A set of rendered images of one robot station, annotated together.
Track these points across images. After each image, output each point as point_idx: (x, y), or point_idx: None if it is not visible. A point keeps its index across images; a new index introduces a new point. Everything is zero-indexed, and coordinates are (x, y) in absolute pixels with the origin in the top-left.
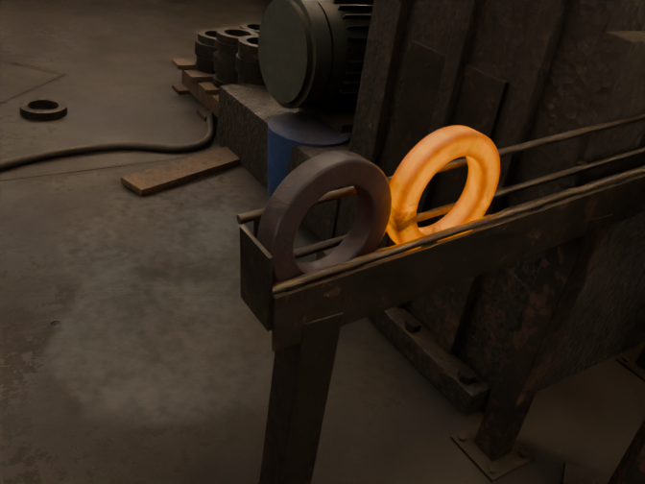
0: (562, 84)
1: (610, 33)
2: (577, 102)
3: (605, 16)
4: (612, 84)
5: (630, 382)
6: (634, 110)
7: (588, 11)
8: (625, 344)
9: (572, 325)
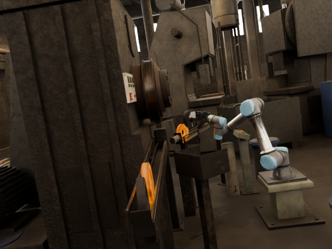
0: (127, 152)
1: (133, 134)
2: (134, 154)
3: (129, 131)
4: (142, 145)
5: (177, 233)
6: (145, 150)
7: (124, 131)
8: None
9: (159, 223)
